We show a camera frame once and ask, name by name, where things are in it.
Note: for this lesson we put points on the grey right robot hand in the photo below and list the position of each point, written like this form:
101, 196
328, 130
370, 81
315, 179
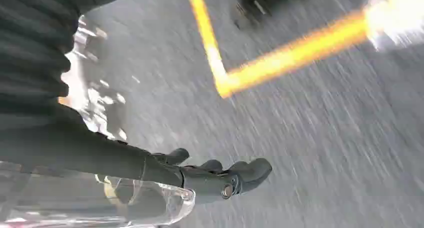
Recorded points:
99, 156

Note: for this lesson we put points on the ribbed grey right arm sleeve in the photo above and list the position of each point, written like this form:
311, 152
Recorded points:
30, 47

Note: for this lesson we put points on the yellow tape strip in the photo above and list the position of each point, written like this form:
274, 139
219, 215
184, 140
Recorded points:
207, 37
298, 52

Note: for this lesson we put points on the dark metal part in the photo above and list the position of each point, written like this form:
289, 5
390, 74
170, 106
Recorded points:
265, 4

